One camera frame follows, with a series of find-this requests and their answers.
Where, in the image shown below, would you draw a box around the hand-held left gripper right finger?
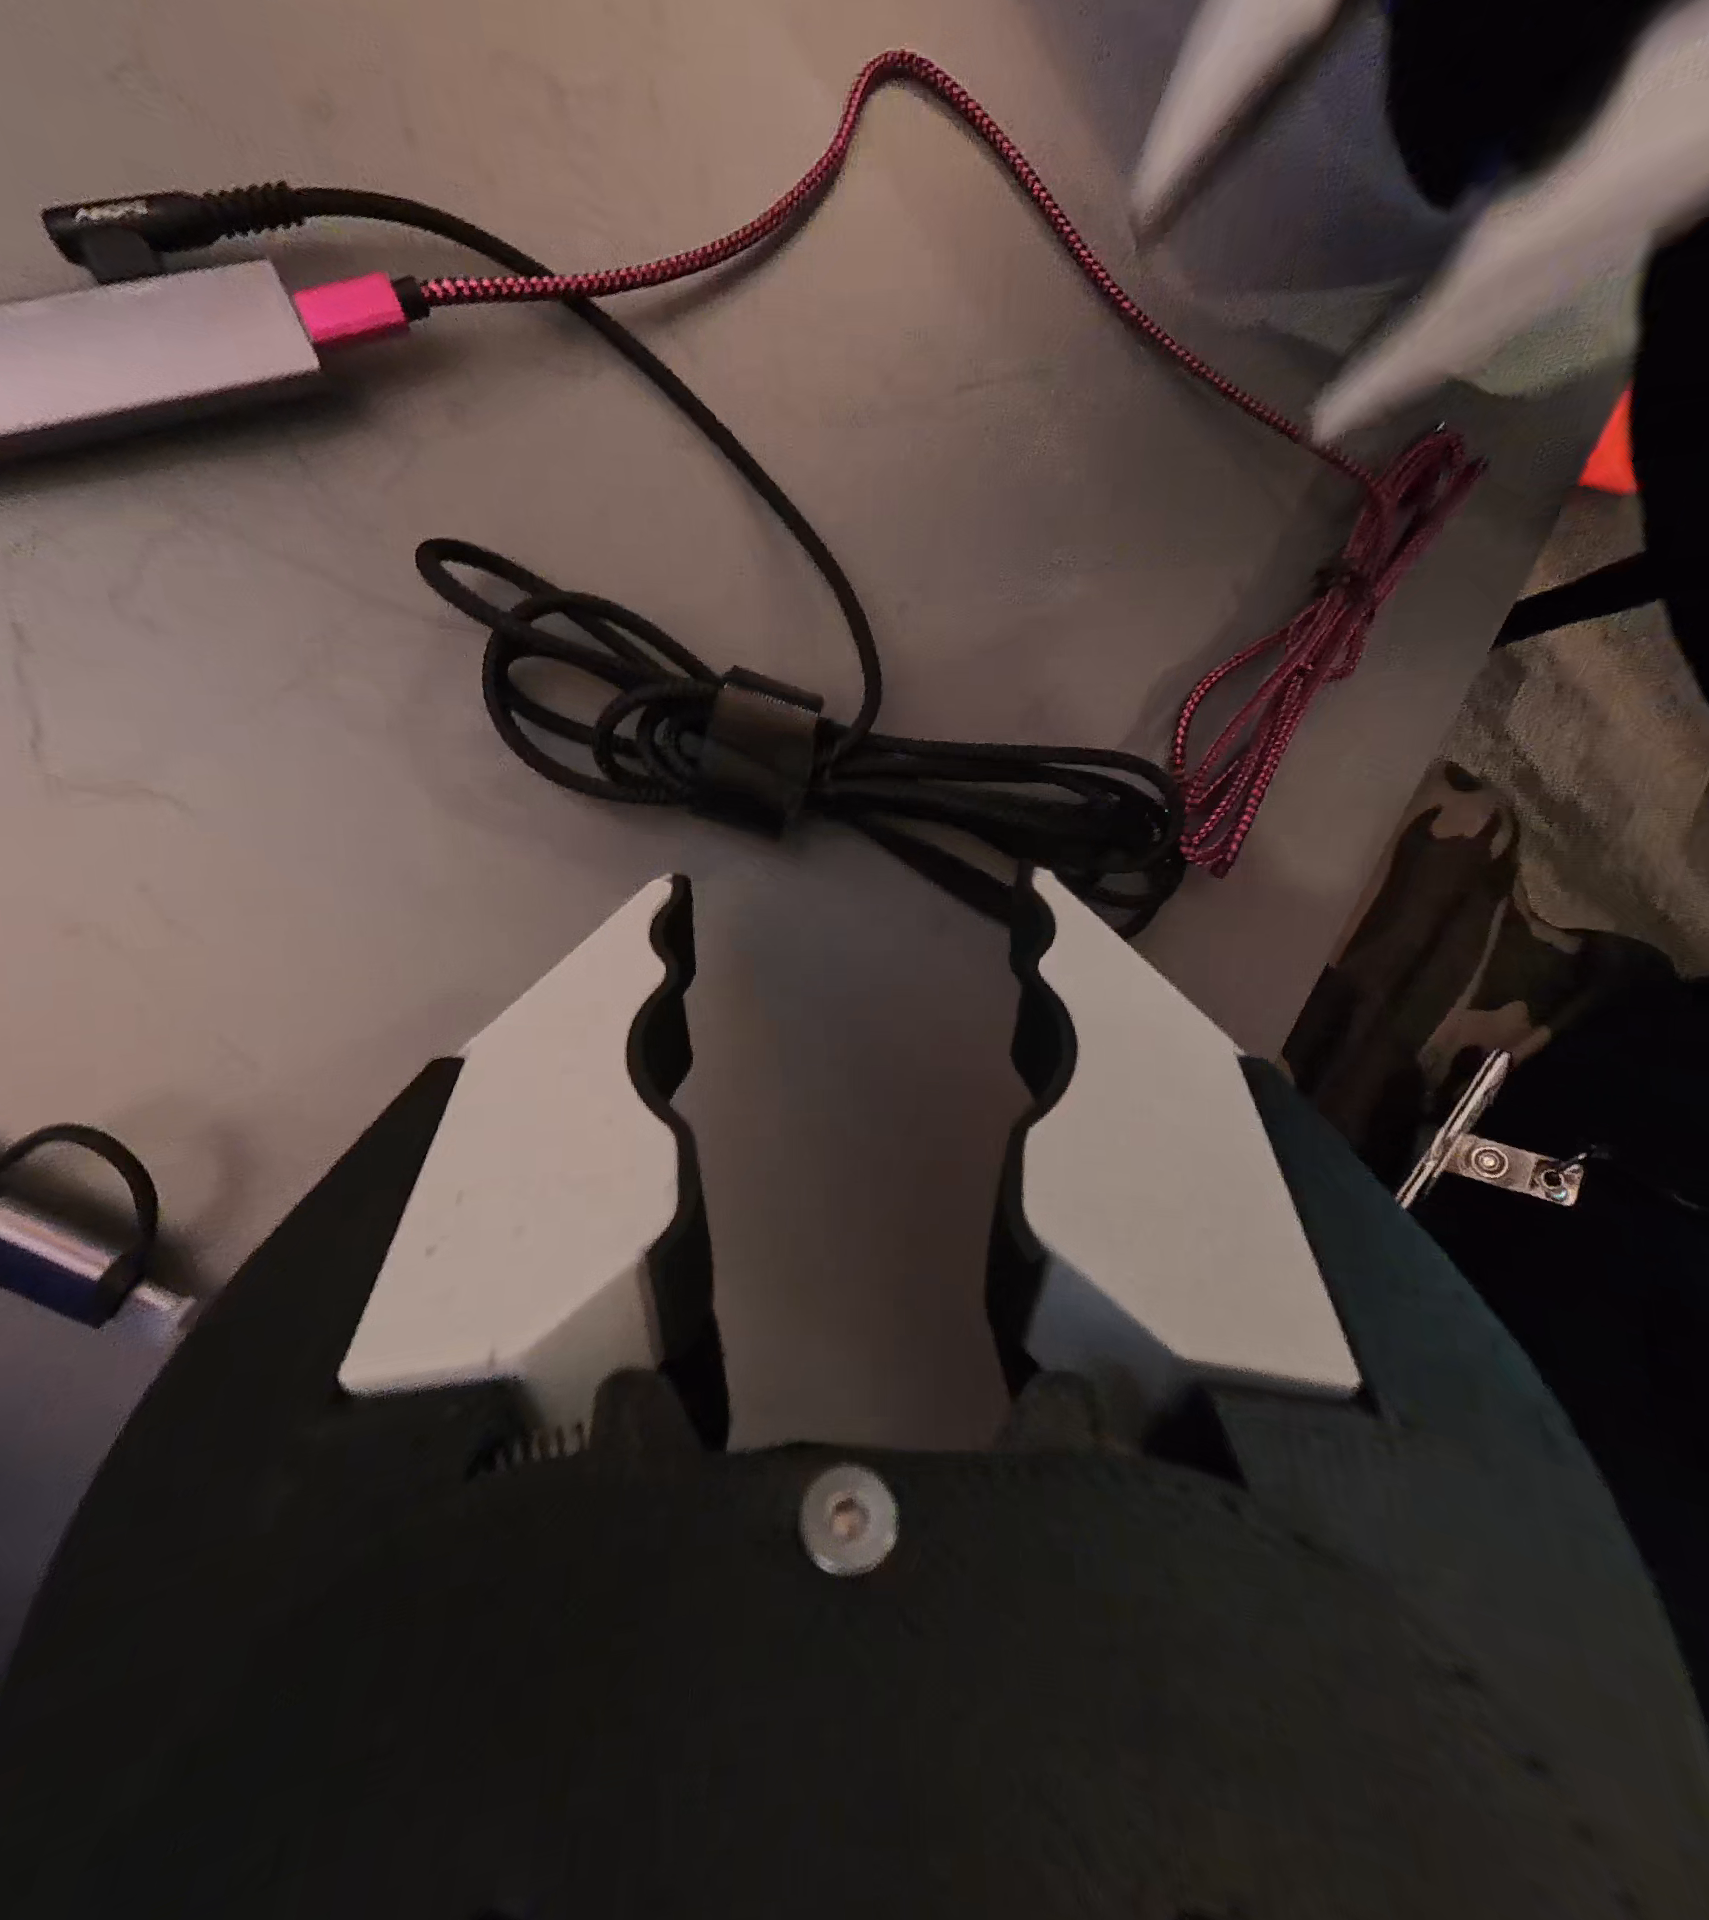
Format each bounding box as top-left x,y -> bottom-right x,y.
988,864 -> 1363,1401

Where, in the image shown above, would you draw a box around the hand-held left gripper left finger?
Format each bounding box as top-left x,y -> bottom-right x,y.
339,874 -> 729,1428

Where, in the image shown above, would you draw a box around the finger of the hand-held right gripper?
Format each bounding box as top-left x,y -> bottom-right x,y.
1137,0 -> 1343,234
1311,0 -> 1709,439

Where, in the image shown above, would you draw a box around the black cable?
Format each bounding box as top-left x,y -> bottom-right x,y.
39,183 -> 1189,936

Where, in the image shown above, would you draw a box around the pink braided usb cable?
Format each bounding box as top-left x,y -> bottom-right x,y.
290,48 -> 1488,880

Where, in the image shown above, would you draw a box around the grey usb hub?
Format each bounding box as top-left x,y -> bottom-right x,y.
0,258 -> 340,1330

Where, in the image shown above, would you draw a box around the metal badge clip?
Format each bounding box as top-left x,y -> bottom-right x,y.
1394,1050 -> 1590,1211

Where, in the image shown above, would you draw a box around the person's camouflage trousers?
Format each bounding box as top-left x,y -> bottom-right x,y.
1281,631 -> 1709,1188

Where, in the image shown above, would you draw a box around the person's black jacket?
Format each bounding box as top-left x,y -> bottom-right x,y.
1394,961 -> 1709,1920

